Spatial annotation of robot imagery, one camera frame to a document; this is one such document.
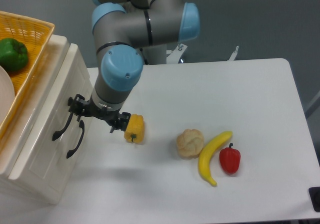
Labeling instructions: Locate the black object at table edge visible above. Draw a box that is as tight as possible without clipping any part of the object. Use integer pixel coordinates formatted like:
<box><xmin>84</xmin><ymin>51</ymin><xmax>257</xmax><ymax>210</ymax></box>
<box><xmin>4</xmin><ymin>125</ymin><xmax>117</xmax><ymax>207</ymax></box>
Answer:
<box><xmin>308</xmin><ymin>187</ymin><xmax>320</xmax><ymax>213</ymax></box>

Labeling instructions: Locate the white plate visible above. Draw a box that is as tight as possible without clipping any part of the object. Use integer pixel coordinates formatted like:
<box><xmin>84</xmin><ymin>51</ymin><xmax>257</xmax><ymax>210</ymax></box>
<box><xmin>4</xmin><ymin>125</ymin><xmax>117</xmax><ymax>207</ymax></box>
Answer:
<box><xmin>0</xmin><ymin>67</ymin><xmax>15</xmax><ymax>124</ymax></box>

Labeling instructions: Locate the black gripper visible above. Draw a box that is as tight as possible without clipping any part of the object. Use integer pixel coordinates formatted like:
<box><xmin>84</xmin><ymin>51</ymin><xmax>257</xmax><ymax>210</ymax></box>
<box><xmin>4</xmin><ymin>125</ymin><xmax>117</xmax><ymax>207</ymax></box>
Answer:
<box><xmin>67</xmin><ymin>94</ymin><xmax>131</xmax><ymax>133</ymax></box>

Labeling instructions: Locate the black lower drawer handle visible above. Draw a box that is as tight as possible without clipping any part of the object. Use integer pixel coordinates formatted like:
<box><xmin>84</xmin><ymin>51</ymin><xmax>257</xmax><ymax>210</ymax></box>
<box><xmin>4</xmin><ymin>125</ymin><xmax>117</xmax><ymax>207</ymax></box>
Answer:
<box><xmin>66</xmin><ymin>120</ymin><xmax>85</xmax><ymax>159</ymax></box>

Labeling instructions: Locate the white drawer cabinet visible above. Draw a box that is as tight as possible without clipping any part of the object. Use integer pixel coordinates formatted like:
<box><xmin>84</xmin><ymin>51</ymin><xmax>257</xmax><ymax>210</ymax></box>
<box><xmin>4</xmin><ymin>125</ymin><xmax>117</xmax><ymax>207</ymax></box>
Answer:
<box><xmin>0</xmin><ymin>34</ymin><xmax>98</xmax><ymax>205</ymax></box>

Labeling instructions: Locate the yellow banana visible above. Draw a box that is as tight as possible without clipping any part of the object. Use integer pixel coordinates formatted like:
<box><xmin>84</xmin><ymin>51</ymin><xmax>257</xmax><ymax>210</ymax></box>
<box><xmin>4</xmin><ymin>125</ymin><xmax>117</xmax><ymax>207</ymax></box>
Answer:
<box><xmin>197</xmin><ymin>131</ymin><xmax>233</xmax><ymax>187</ymax></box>

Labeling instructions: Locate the bread roll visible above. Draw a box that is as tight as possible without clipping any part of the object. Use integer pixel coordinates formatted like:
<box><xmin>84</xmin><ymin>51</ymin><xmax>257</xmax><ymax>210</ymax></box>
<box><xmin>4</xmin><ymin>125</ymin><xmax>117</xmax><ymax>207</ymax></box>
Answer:
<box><xmin>176</xmin><ymin>129</ymin><xmax>204</xmax><ymax>158</ymax></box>

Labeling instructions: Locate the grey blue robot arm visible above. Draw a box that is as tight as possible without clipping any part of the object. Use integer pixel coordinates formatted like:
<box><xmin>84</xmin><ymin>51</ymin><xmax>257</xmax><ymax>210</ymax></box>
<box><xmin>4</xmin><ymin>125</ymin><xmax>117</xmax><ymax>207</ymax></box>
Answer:
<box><xmin>68</xmin><ymin>0</ymin><xmax>200</xmax><ymax>131</ymax></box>

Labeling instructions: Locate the red bell pepper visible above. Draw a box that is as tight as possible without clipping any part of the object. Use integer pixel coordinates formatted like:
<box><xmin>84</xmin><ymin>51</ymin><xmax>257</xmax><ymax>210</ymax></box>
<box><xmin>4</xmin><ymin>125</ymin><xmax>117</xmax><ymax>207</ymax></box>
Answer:
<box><xmin>219</xmin><ymin>143</ymin><xmax>241</xmax><ymax>175</ymax></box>

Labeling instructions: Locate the white drawer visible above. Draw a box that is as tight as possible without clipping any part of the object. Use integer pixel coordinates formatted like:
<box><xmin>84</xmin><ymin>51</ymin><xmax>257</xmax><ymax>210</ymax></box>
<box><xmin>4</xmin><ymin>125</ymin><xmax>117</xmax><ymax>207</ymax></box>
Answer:
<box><xmin>9</xmin><ymin>44</ymin><xmax>93</xmax><ymax>183</ymax></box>

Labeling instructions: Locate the yellow woven basket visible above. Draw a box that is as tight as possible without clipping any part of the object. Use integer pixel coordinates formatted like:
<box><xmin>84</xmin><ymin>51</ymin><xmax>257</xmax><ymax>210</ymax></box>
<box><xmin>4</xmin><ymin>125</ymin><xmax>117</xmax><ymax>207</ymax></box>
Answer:
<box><xmin>0</xmin><ymin>10</ymin><xmax>56</xmax><ymax>140</ymax></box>

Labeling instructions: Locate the yellow bell pepper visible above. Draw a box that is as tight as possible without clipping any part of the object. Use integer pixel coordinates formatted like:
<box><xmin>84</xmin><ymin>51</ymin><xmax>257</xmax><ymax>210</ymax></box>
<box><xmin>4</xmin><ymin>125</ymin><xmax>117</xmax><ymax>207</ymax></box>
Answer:
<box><xmin>124</xmin><ymin>114</ymin><xmax>145</xmax><ymax>144</ymax></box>

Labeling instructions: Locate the black top drawer handle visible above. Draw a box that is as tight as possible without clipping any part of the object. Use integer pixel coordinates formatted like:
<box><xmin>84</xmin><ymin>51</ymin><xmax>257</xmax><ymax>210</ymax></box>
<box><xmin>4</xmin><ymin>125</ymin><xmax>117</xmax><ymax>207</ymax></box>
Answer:
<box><xmin>52</xmin><ymin>111</ymin><xmax>74</xmax><ymax>141</ymax></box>

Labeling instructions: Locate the black drawer handle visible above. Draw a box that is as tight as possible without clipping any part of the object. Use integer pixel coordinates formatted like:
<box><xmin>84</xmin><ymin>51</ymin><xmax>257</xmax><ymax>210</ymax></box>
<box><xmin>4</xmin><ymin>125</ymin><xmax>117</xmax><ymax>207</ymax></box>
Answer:
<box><xmin>52</xmin><ymin>111</ymin><xmax>74</xmax><ymax>141</ymax></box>
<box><xmin>66</xmin><ymin>120</ymin><xmax>85</xmax><ymax>159</ymax></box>

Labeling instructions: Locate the green bell pepper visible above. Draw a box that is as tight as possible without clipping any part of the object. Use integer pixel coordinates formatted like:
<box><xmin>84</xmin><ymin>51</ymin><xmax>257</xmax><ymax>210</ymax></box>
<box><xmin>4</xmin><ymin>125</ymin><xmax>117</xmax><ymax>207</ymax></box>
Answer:
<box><xmin>0</xmin><ymin>38</ymin><xmax>29</xmax><ymax>72</ymax></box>

